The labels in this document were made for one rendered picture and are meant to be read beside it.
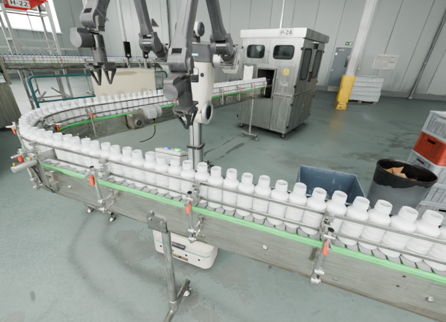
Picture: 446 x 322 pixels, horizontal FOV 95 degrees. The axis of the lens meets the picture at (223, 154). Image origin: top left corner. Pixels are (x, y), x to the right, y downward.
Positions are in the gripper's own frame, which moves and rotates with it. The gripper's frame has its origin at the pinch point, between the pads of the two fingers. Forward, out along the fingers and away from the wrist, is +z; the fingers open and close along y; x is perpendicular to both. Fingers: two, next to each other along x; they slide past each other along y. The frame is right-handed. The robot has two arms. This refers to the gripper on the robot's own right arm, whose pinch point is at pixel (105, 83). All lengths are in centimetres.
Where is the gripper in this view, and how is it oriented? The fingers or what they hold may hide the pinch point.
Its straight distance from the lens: 115.7
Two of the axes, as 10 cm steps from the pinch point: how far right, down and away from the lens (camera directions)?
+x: 9.4, 1.8, -2.8
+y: -3.3, 3.9, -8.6
